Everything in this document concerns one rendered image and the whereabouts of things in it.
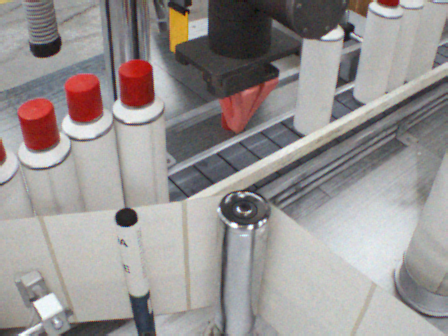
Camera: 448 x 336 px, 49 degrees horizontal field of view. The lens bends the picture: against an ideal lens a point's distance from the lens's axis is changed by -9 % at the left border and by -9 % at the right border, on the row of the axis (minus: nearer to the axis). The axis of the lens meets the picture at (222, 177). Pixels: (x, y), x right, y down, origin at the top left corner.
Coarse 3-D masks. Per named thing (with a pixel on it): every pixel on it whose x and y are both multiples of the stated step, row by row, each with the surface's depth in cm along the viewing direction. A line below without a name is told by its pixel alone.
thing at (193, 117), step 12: (348, 48) 77; (360, 48) 78; (288, 72) 71; (204, 108) 64; (216, 108) 64; (168, 120) 62; (180, 120) 62; (192, 120) 63; (204, 120) 64; (168, 132) 61
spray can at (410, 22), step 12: (408, 0) 72; (420, 0) 72; (408, 12) 72; (420, 12) 73; (408, 24) 74; (408, 36) 75; (396, 48) 77; (408, 48) 77; (396, 60) 78; (408, 60) 79; (396, 72) 79; (396, 84) 81
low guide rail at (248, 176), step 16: (416, 80) 80; (432, 80) 83; (384, 96) 76; (400, 96) 78; (352, 112) 72; (368, 112) 73; (320, 128) 69; (336, 128) 70; (352, 128) 73; (304, 144) 67; (320, 144) 69; (272, 160) 64; (288, 160) 66; (240, 176) 62; (256, 176) 64; (208, 192) 60; (224, 192) 61
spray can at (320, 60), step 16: (336, 32) 63; (304, 48) 65; (320, 48) 63; (336, 48) 64; (304, 64) 66; (320, 64) 65; (336, 64) 66; (304, 80) 68; (320, 80) 66; (336, 80) 68; (304, 96) 69; (320, 96) 68; (304, 112) 71; (320, 112) 70; (304, 128) 72
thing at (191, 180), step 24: (336, 96) 81; (288, 120) 76; (240, 144) 72; (264, 144) 72; (288, 144) 72; (336, 144) 73; (192, 168) 68; (216, 168) 68; (240, 168) 68; (288, 168) 69; (168, 192) 65; (192, 192) 65
